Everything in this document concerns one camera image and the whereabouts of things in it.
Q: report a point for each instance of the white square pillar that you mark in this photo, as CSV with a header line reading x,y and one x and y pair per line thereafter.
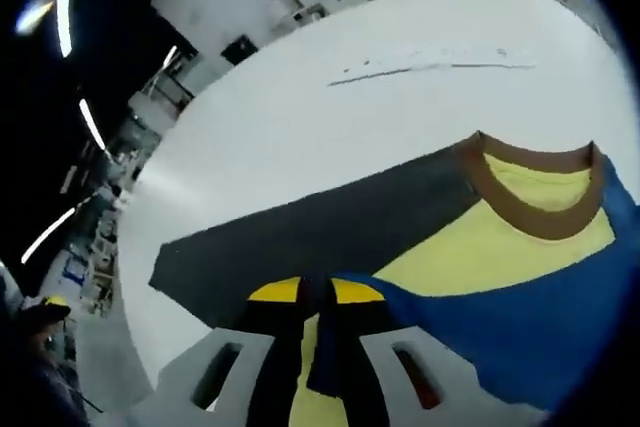
x,y
210,2

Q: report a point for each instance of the yellow blue grey garment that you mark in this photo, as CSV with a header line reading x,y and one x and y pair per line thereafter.
x,y
500,247

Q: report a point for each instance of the black box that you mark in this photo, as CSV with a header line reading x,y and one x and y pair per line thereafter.
x,y
240,49

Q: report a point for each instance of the person's blue jeans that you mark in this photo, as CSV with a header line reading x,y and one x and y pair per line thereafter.
x,y
60,382

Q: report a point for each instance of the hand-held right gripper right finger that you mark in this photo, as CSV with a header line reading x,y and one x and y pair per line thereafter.
x,y
380,372

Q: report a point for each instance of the white ceiling strip light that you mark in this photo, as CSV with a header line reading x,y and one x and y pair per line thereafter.
x,y
170,56
91,122
47,236
65,7

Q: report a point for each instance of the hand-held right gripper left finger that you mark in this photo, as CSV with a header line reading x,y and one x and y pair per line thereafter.
x,y
250,377

